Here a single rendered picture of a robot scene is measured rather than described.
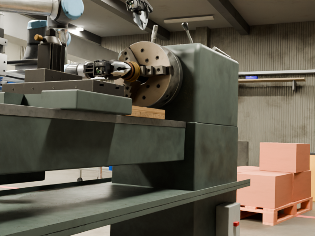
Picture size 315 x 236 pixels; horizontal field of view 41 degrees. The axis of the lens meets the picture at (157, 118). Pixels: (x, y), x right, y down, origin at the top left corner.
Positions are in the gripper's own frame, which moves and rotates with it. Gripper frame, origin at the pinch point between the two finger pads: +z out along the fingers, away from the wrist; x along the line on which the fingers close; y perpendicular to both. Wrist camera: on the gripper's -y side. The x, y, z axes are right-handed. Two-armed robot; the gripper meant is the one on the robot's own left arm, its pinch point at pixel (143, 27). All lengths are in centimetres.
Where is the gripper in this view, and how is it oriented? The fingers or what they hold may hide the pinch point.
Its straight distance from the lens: 220.1
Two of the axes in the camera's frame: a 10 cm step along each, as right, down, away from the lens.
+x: 8.5, -2.4, -4.8
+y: -5.0, -0.5, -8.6
